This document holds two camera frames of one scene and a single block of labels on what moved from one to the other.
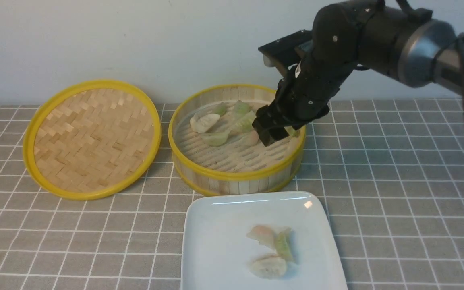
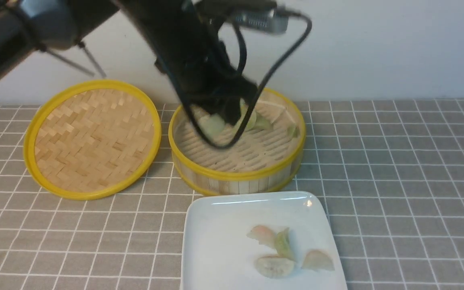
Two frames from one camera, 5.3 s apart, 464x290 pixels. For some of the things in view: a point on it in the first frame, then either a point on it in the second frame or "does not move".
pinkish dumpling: (250, 139) → (315, 259)
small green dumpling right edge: (292, 132) does not move
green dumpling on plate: (283, 245) does not move
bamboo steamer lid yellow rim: (92, 139) does not move
